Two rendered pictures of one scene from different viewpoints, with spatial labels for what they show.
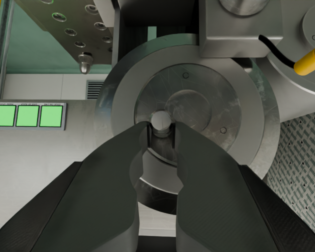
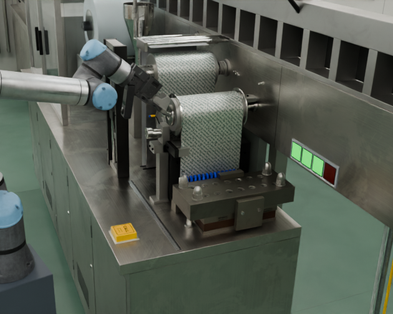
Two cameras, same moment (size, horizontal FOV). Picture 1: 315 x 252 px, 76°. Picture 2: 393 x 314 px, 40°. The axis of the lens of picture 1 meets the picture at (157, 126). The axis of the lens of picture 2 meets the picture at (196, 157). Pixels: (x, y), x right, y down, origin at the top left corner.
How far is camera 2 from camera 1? 180 cm
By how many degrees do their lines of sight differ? 67
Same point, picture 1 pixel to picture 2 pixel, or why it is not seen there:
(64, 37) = (259, 189)
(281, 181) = (204, 79)
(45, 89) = not seen: outside the picture
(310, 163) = (186, 88)
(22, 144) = (312, 138)
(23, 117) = (308, 158)
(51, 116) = (295, 151)
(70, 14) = (235, 186)
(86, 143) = (285, 124)
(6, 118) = (316, 162)
